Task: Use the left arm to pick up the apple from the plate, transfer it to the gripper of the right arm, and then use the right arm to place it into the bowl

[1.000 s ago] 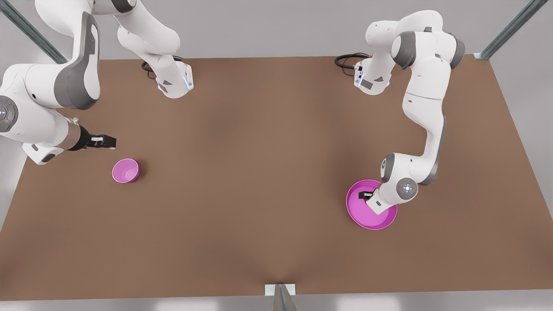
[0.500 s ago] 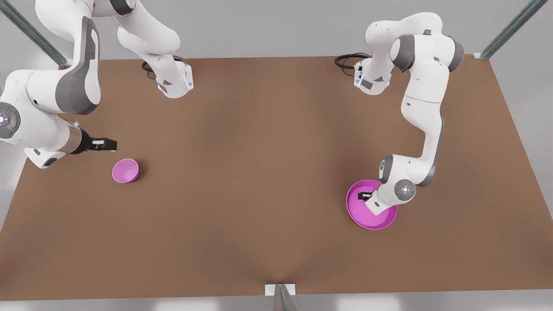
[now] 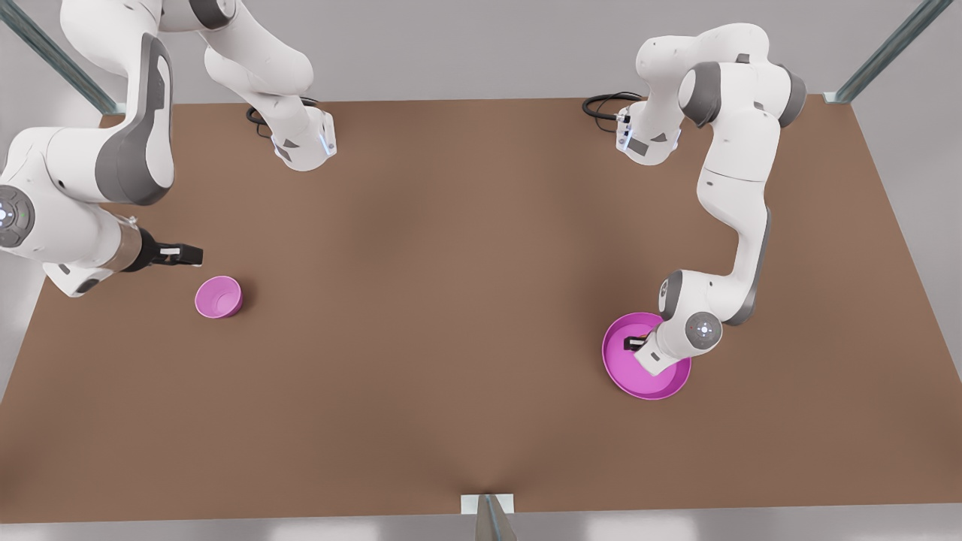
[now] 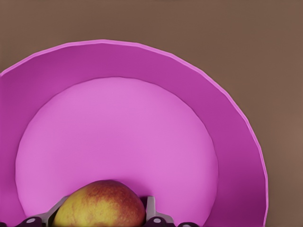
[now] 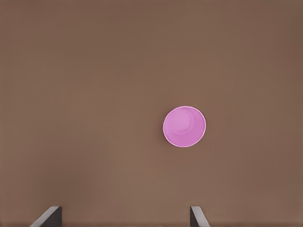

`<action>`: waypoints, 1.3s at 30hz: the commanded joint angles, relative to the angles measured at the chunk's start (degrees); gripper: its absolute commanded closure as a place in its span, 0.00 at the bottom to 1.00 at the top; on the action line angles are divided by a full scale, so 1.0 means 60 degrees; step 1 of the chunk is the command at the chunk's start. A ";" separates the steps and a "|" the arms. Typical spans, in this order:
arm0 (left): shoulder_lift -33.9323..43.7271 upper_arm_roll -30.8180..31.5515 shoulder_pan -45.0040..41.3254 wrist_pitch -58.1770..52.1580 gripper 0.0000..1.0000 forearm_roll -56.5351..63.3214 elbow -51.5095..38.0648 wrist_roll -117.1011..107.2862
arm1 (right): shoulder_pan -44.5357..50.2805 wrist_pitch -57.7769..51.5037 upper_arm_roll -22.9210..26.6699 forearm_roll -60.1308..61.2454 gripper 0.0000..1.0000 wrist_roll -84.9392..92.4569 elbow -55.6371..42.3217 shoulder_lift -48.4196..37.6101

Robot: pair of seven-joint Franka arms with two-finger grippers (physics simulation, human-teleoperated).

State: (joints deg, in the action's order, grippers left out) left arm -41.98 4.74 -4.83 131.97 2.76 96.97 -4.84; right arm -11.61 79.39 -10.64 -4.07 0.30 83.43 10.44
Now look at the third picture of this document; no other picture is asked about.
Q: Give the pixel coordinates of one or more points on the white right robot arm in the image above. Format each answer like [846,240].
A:
[135,143]

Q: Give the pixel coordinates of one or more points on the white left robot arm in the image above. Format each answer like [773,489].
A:
[740,150]

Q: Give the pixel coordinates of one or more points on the pink bowl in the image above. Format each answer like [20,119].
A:
[218,297]

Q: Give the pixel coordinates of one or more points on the pink plate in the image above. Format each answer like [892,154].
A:
[639,376]

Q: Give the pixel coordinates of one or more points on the silver frame post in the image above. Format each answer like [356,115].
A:
[492,518]
[56,56]
[887,49]

